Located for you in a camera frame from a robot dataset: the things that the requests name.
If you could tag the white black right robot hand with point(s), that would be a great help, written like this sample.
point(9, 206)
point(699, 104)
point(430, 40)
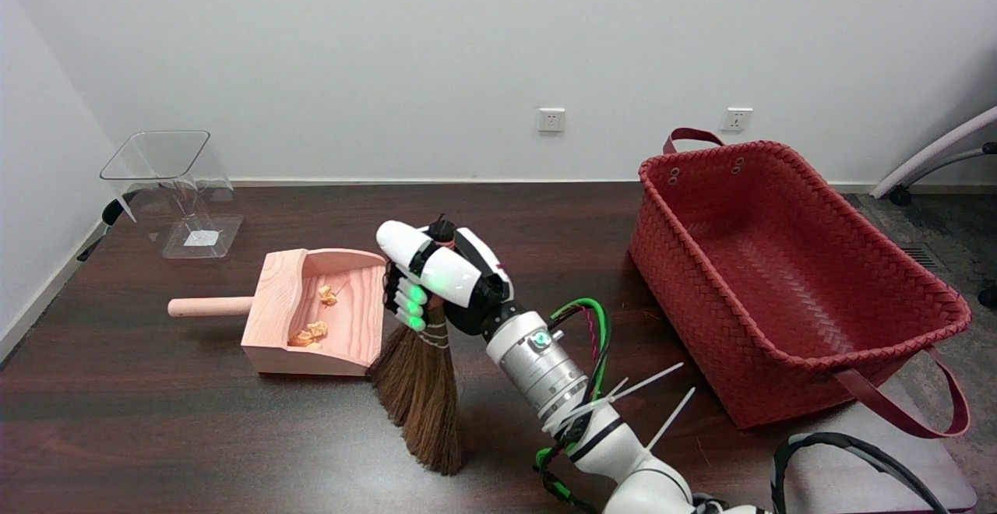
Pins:
point(452, 276)

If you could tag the orange paper ball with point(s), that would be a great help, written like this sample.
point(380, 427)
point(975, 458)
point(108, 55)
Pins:
point(327, 294)
point(318, 330)
point(302, 338)

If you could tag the brown straw hand broom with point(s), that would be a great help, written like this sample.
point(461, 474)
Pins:
point(428, 405)

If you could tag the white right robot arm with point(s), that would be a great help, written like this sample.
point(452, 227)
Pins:
point(537, 366)

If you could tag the pink wooden dustpan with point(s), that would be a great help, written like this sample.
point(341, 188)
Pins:
point(354, 319)

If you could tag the clear plastic container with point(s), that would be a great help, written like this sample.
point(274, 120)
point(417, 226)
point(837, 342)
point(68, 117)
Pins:
point(195, 226)

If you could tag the red woven basket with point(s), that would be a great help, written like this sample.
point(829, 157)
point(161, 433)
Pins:
point(779, 265)

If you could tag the metal floor vent grille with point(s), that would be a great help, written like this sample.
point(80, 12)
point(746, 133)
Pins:
point(923, 256)

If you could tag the white black office chair base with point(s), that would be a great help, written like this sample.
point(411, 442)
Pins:
point(927, 154)

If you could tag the white wall outlet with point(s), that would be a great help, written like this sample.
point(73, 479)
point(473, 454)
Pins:
point(551, 120)
point(738, 118)

